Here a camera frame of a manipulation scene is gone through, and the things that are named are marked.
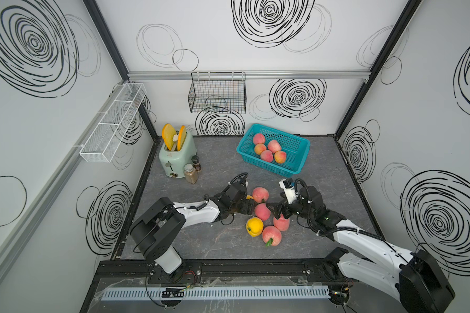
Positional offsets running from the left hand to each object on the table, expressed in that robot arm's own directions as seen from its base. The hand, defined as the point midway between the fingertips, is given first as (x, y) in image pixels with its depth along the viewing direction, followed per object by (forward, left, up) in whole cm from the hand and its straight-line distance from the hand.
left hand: (247, 202), depth 89 cm
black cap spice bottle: (+19, +26, +4) cm, 33 cm away
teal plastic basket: (+34, -28, +1) cm, 44 cm away
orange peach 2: (+27, -18, +2) cm, 32 cm away
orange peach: (+32, -7, +2) cm, 33 cm away
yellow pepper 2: (-12, -3, +3) cm, 13 cm away
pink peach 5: (+39, -6, +4) cm, 39 cm away
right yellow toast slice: (+24, +32, +18) cm, 44 cm away
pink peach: (+3, -5, +3) cm, 7 cm away
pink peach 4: (-14, -10, +3) cm, 18 cm away
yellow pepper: (+2, 0, +2) cm, 3 cm away
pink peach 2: (-5, -6, +3) cm, 9 cm away
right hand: (-3, -11, +8) cm, 14 cm away
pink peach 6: (+33, -15, +3) cm, 36 cm away
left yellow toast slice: (+27, +39, +17) cm, 50 cm away
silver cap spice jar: (+12, +28, +4) cm, 31 cm away
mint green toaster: (+16, +36, +8) cm, 40 cm away
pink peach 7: (+27, -11, +2) cm, 29 cm away
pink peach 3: (-10, -14, +3) cm, 18 cm away
